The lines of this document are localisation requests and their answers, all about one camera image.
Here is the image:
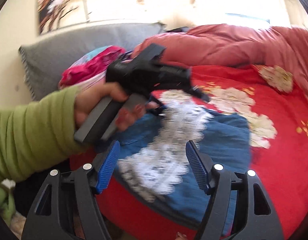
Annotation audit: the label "blossom wall painting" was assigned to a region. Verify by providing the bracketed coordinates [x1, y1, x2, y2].
[37, 0, 195, 35]

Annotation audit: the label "right hand thumb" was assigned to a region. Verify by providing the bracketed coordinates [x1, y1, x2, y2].
[175, 232, 188, 240]

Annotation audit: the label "salmon pink comforter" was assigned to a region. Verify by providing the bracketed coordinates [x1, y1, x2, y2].
[132, 24, 308, 100]

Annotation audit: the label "green sleeve left forearm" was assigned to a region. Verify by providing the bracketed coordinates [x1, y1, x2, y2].
[0, 88, 87, 182]

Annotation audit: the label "left hand red nails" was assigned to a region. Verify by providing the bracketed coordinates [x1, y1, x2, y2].
[74, 82, 158, 131]

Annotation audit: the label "grey quilted headboard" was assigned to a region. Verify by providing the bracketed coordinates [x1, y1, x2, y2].
[19, 23, 165, 101]

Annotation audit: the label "pink floral pillow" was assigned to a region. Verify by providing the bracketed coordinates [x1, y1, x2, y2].
[58, 46, 126, 89]

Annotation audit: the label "blue denim pants lace hem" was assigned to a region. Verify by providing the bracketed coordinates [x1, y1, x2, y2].
[113, 90, 251, 228]

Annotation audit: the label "red floral blanket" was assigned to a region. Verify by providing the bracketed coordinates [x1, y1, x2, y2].
[69, 64, 308, 240]

